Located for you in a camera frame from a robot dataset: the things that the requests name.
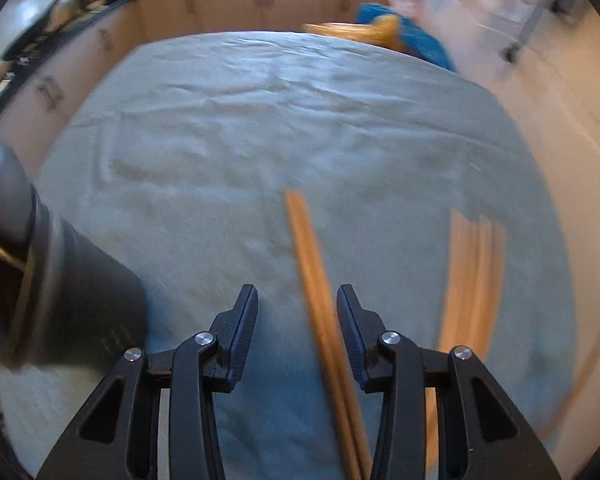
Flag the wheeled metal stand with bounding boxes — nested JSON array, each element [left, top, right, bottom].
[[500, 0, 583, 63]]

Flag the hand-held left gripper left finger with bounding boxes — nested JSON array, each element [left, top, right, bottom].
[[36, 284, 259, 480]]

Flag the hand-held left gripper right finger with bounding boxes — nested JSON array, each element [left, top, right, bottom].
[[336, 284, 563, 480]]

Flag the blue plastic bag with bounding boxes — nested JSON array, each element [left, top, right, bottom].
[[355, 2, 457, 72]]

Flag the dark grey chopstick holder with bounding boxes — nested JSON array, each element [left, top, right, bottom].
[[0, 130, 149, 371]]

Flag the beige lower kitchen cabinets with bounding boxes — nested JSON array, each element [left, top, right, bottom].
[[0, 0, 406, 181]]

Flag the light blue table cloth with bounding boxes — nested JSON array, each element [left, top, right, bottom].
[[0, 30, 577, 480]]

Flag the yellow plastic bag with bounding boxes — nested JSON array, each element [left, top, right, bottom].
[[302, 14, 406, 52]]

